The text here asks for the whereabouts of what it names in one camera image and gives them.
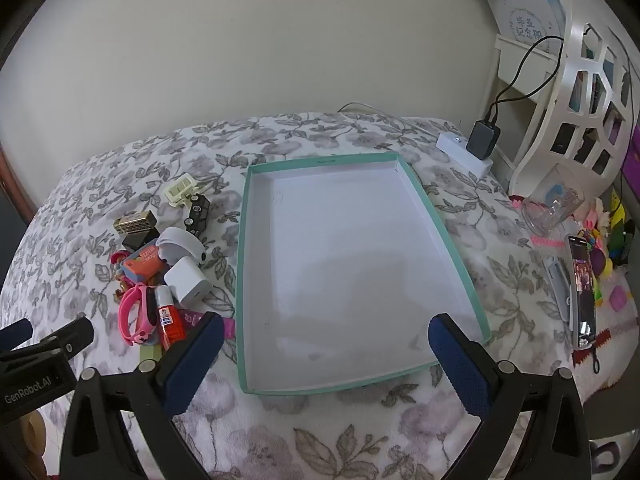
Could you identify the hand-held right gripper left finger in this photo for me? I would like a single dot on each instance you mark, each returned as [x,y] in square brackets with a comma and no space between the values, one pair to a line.
[195,360]

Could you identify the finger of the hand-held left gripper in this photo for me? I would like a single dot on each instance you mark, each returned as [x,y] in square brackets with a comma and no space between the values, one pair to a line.
[67,336]
[15,331]

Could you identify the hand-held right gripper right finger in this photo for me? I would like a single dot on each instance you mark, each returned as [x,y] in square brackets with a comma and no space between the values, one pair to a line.
[460,360]

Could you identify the purple strip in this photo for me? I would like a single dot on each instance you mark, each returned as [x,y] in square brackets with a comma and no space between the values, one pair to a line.
[192,317]

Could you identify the red glue bottle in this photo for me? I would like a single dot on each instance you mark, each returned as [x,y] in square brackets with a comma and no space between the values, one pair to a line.
[170,325]

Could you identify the pink watch band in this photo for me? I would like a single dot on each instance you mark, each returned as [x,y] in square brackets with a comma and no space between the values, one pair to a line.
[150,310]

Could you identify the white charger cube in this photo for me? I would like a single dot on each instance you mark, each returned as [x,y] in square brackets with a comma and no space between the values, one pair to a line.
[185,280]

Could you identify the red gold candy toys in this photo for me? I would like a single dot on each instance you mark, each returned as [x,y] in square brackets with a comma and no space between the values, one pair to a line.
[119,260]

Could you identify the orange and blue box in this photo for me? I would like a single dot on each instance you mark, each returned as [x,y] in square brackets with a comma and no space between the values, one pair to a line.
[147,260]

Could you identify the white curved band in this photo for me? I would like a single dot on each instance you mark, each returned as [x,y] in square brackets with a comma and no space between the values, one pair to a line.
[180,242]

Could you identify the small black box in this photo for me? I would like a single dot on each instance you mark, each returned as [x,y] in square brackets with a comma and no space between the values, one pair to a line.
[140,241]

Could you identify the gold patterned lighter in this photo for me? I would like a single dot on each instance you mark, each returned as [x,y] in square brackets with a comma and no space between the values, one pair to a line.
[135,221]

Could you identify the teal-edged white tray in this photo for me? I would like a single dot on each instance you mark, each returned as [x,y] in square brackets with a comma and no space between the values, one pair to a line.
[350,270]

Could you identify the black toy car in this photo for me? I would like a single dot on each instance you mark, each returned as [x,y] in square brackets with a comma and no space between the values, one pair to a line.
[197,212]

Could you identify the dark cabinet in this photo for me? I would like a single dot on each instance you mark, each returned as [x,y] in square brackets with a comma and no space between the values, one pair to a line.
[10,240]

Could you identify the floral fleece blanket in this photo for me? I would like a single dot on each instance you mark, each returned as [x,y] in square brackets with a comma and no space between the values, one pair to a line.
[350,440]

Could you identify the red zigzag cloth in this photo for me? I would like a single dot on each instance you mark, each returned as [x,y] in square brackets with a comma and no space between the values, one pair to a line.
[600,342]

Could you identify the smartphone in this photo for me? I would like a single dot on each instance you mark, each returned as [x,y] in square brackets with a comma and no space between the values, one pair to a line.
[582,290]

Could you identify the pink beaded strip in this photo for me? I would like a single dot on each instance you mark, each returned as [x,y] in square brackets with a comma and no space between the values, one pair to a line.
[547,241]

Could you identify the brown wooden trim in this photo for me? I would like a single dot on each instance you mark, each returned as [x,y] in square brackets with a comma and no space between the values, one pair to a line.
[12,180]

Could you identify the purple ball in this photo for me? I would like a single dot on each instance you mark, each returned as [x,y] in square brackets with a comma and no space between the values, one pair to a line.
[598,262]

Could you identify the cream toy truck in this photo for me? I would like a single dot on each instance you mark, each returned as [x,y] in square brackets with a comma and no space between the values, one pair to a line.
[180,190]

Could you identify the pink plastic piece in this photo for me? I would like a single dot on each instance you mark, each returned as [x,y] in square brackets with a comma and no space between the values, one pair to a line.
[619,297]

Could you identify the glass cup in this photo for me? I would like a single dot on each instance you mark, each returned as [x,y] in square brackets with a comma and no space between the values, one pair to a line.
[550,210]

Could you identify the pile of colourful toys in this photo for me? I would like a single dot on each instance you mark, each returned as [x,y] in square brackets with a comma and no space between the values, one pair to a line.
[617,230]

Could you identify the white power strip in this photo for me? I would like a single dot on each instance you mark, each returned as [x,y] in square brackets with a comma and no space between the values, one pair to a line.
[450,145]

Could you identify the black power adapter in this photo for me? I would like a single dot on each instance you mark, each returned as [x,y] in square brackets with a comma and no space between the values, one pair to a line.
[482,140]

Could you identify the white shelf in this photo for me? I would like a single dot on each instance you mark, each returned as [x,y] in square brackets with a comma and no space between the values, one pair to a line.
[520,130]

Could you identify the purple box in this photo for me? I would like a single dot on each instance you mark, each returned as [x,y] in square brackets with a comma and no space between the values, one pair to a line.
[634,155]

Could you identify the printed white board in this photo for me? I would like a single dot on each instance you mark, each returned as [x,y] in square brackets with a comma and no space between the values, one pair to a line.
[525,10]

